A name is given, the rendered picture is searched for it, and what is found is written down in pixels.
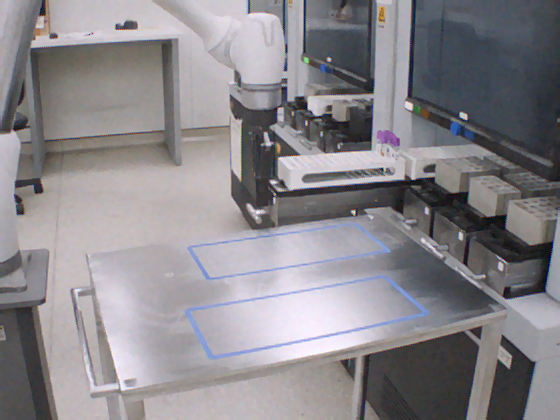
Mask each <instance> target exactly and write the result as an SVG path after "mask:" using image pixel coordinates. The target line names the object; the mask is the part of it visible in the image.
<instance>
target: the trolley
mask: <svg viewBox="0 0 560 420"><path fill-rule="evenodd" d="M86 261H87V265H88V269H89V275H90V283H91V285H90V286H84V287H79V288H73V289H72V288H71V291H70V292H71V298H72V305H73V310H74V316H75V322H76V328H77V331H78V334H79V340H80V346H81V352H82V358H83V363H84V370H85V372H86V375H87V381H88V386H89V393H90V396H91V398H102V397H106V399H107V408H108V416H109V419H110V420H122V418H121V409H120V399H119V395H120V394H121V398H122V401H123V404H124V408H125V418H126V420H146V418H145V408H144V399H149V398H153V397H158V396H166V395H171V394H175V393H179V392H183V393H184V392H188V391H193V390H197V389H201V388H210V387H215V386H220V385H224V384H228V383H232V382H242V381H246V380H251V379H256V378H260V377H265V376H268V375H273V374H278V373H282V372H287V371H292V370H301V369H305V368H310V367H315V366H319V365H323V364H328V363H332V362H337V361H341V360H346V359H351V358H354V357H356V367H355V372H354V388H353V405H352V414H351V420H364V416H365V403H366V389H367V388H368V374H369V359H370V353H373V352H377V351H382V350H387V349H391V348H395V347H400V346H404V345H409V344H413V343H417V342H422V341H425V340H427V339H431V338H435V337H439V336H444V335H447V334H452V333H457V332H460V331H465V330H470V329H472V328H474V327H478V326H481V325H483V326H482V334H481V340H480V348H479V354H478V358H477V361H476V368H475V375H474V382H473V388H472V391H471V396H470V402H469V408H468V416H467V419H466V420H485V418H486V413H487V410H488V407H489V400H490V395H491V388H492V382H493V379H494V376H495V370H496V364H497V357H498V352H499V345H500V341H501V339H502V332H503V326H504V320H506V319H507V317H508V308H505V307H504V306H503V305H502V304H501V303H499V302H498V301H497V300H496V299H493V298H492V297H490V295H488V294H487V293H486V292H484V291H483V290H482V289H481V288H478V287H477V286H475V284H473V283H472V282H470V281H469V280H468V279H466V277H464V276H463V275H460V274H459V273H457V272H456V271H455V270H454V269H453V268H451V267H450V266H448V265H447V264H445V262H444V261H442V260H441V259H439V258H438V257H435V256H434V255H433V254H432V253H430V252H429V251H428V250H426V249H425V248H423V247H422V246H420V245H419V244H418V243H417V242H416V241H414V240H413V239H412V238H410V237H409V236H407V235H406V234H404V233H403V232H402V231H400V230H399V229H397V228H396V227H395V226H394V225H393V224H391V223H390V222H388V221H387V220H386V219H384V218H383V217H381V216H380V215H378V214H377V213H370V214H366V215H363V216H356V217H348V218H342V219H335V220H327V221H320V222H313V223H306V224H297V225H290V226H283V227H275V228H268V229H261V230H254V231H246V232H239V233H232V234H224V235H217V236H210V237H203V238H195V239H192V238H188V239H181V240H174V241H167V242H160V243H153V244H146V245H139V246H132V247H125V248H118V249H111V250H105V251H102V250H98V251H91V252H86ZM80 296H85V297H86V296H92V301H93V311H94V320H95V324H96V329H97V338H98V346H99V355H100V360H101V364H102V373H103V381H104V385H101V386H97V380H96V376H95V371H94V368H93V365H92V361H91V355H90V350H89V345H88V340H87V334H86V330H85V324H84V320H83V318H82V314H81V309H80V303H79V298H78V297H80ZM116 378H117V381H116ZM117 382H118V383H117Z"/></svg>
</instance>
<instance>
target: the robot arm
mask: <svg viewBox="0 0 560 420"><path fill-rule="evenodd" d="M151 1H153V2H154V3H155V4H156V5H158V6H159V7H162V8H163V9H164V10H165V11H166V12H167V13H169V14H171V15H173V16H174V17H175V18H177V19H178V21H181V22H182V23H183V24H185V25H186V26H187V27H188V28H190V29H192V30H193V31H194V32H195V33H196V34H197V35H198V36H199V37H200V38H201V39H203V41H204V45H205V50H206V51H207V52H209V53H210V55H211V56H212V57H213V58H215V59H216V61H217V62H219V63H220V64H222V65H226V66H228V67H229V68H231V69H234V70H237V71H238V72H239V73H240V74H241V78H242V84H241V86H242V92H241V104H242V106H244V107H245V108H244V122H245V123H246V124H248V125H251V126H252V129H253V130H250V131H249V134H250V141H251V157H252V171H253V172H254V176H255V177H254V204H255V207H256V208H259V207H268V179H270V177H271V163H272V151H273V146H274V143H273V142H270V140H271V132H270V129H269V127H270V126H271V125H274V124H276V123H277V121H278V108H277V107H278V106H280V104H281V77H282V73H283V70H284V62H285V43H284V34H283V29H282V26H281V23H280V20H279V18H278V17H277V16H273V15H269V14H264V13H257V14H249V15H247V16H245V18H244V19H243V21H242V22H241V21H239V20H237V19H234V18H232V17H231V16H229V15H227V16H225V17H217V16H215V15H213V14H211V13H207V12H206V11H205V10H204V9H203V8H201V7H200V6H199V5H198V6H197V5H196V4H195V3H194V2H192V1H191V0H151ZM41 4H42V0H0V293H4V292H14V293H21V292H24V291H26V289H27V283H26V281H25V280H26V274H27V268H28V262H29V261H30V260H31V259H32V258H31V253H30V252H29V251H20V250H19V243H18V228H17V210H16V204H15V198H14V189H15V181H16V178H17V170H18V163H19V156H20V149H21V142H20V140H19V138H18V137H17V134H16V133H15V132H14V131H13V130H12V128H13V123H14V119H15V114H16V109H17V104H18V100H19V95H20V91H21V87H22V84H23V80H24V76H25V72H26V67H27V63H28V58H29V53H30V49H31V44H32V39H33V35H34V30H35V28H36V25H37V22H38V18H39V13H40V9H41Z"/></svg>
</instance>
